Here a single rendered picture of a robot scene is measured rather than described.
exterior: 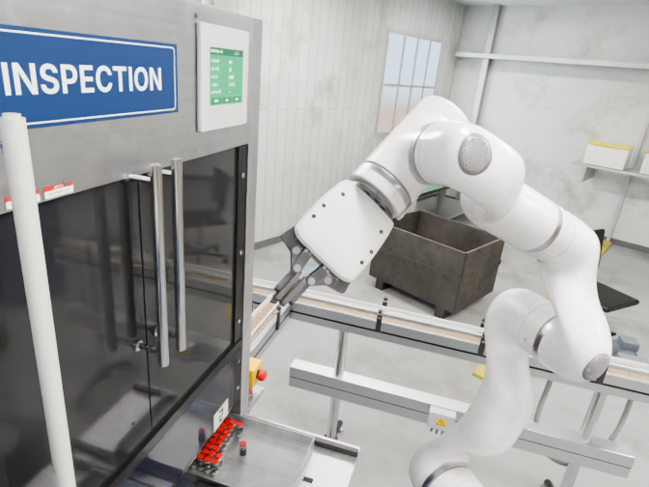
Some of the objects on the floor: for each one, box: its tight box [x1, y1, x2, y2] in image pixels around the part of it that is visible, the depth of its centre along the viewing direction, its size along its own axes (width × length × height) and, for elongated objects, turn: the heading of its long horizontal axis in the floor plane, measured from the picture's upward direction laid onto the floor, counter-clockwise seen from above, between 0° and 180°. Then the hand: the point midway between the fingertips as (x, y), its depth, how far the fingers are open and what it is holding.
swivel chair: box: [593, 229, 639, 336], centre depth 380 cm, size 60×60×94 cm
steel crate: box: [369, 210, 505, 319], centre depth 450 cm, size 80×102×67 cm
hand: (289, 290), depth 57 cm, fingers closed
